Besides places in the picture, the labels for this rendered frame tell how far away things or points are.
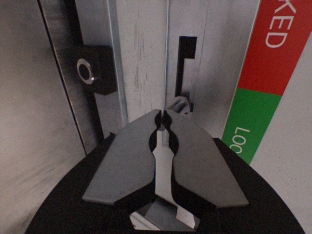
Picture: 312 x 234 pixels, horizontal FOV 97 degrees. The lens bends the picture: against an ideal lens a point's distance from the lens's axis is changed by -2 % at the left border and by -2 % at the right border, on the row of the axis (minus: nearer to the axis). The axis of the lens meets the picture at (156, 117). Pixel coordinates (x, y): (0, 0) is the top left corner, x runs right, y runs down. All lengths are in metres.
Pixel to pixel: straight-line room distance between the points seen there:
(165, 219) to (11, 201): 0.24
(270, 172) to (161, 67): 0.16
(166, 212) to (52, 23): 0.36
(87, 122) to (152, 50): 0.18
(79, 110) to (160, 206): 0.24
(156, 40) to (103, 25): 0.07
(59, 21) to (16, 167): 0.20
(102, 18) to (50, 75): 0.10
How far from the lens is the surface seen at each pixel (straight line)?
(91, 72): 0.20
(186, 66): 0.17
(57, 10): 0.26
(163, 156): 0.24
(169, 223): 0.33
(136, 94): 0.21
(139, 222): 0.38
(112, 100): 0.23
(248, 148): 0.18
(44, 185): 0.31
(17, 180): 0.28
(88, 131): 0.30
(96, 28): 0.22
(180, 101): 0.16
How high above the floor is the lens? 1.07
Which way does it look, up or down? 27 degrees down
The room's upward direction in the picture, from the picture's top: 108 degrees clockwise
